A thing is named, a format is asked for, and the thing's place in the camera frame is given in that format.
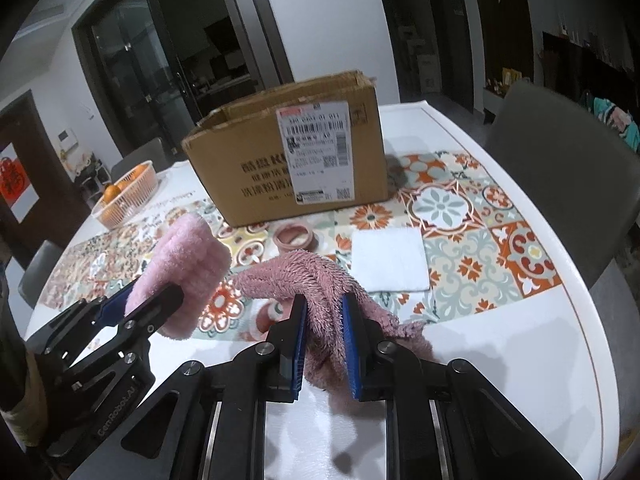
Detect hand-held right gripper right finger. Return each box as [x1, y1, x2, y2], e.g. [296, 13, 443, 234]
[341, 292, 583, 480]

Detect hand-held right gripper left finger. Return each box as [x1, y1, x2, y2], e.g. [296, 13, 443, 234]
[120, 294, 308, 480]

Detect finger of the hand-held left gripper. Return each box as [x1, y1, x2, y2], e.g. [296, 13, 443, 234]
[25, 280, 143, 357]
[65, 282, 186, 387]

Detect pink fuzzy cloth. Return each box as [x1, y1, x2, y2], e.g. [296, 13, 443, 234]
[235, 252, 433, 391]

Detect brown cardboard box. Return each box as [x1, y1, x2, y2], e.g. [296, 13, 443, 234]
[181, 70, 391, 228]

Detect person's left forearm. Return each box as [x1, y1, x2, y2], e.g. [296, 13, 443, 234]
[0, 275, 51, 456]

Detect grey dining chair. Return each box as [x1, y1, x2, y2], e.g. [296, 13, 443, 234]
[111, 137, 168, 176]
[484, 79, 640, 291]
[17, 240, 63, 311]

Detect white cloth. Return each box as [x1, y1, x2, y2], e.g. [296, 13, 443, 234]
[351, 227, 431, 292]

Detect pink plastic fruit basket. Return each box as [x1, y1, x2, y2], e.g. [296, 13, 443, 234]
[91, 160, 157, 228]

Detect white storage rack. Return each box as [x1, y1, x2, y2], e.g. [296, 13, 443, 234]
[75, 155, 113, 201]

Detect dark wooden door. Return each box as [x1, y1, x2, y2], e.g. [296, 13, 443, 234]
[0, 90, 76, 271]

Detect patterned tile print table runner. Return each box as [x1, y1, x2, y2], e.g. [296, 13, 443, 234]
[40, 149, 563, 341]

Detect dark framed sliding glass door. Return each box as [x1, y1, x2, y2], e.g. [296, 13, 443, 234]
[72, 0, 293, 161]

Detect colourful hanging clothes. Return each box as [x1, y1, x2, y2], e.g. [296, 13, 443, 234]
[582, 89, 640, 153]

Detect dark tall cabinet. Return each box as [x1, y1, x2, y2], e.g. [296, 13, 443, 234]
[470, 0, 526, 86]

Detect dark low sideboard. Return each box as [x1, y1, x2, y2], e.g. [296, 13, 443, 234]
[542, 30, 640, 111]

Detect red and white wall poster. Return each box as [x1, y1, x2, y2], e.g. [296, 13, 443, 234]
[0, 142, 36, 223]

